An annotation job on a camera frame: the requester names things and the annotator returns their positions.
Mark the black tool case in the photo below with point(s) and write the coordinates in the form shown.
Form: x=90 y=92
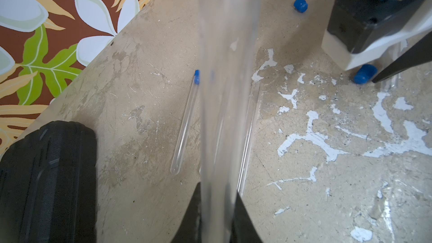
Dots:
x=48 y=186

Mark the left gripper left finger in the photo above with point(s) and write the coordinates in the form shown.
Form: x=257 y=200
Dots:
x=189 y=230

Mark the blue stopper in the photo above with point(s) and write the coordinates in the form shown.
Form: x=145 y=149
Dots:
x=300 y=5
x=196 y=77
x=365 y=74

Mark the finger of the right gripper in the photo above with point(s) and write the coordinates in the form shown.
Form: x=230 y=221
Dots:
x=419 y=54

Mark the clear test tube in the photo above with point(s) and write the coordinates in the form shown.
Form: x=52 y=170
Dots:
x=228 y=30
x=181 y=144
x=248 y=141

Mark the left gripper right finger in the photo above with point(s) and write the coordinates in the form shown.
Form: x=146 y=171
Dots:
x=243 y=230

